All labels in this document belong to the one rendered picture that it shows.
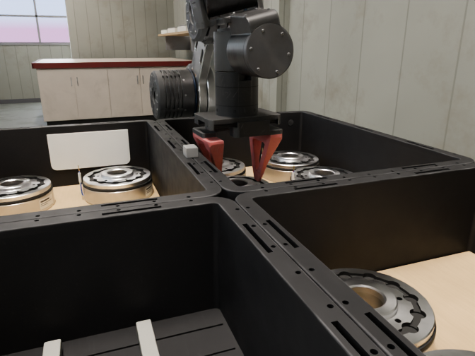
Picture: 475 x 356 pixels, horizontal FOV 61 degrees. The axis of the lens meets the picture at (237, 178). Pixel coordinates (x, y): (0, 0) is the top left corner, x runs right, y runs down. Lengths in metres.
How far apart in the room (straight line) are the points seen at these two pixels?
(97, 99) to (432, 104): 4.44
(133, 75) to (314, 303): 5.77
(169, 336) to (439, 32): 2.40
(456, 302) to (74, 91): 5.66
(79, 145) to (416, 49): 2.26
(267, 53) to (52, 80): 5.49
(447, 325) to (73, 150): 0.57
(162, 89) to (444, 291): 1.17
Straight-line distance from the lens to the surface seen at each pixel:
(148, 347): 0.33
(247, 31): 0.45
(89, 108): 5.92
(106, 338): 0.36
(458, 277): 0.47
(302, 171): 0.65
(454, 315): 0.41
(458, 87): 2.49
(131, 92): 5.94
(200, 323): 0.36
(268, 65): 0.45
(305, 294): 0.22
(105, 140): 0.71
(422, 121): 2.65
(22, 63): 8.94
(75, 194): 0.68
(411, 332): 0.33
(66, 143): 0.71
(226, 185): 0.37
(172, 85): 1.44
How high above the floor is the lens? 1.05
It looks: 18 degrees down
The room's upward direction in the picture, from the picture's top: straight up
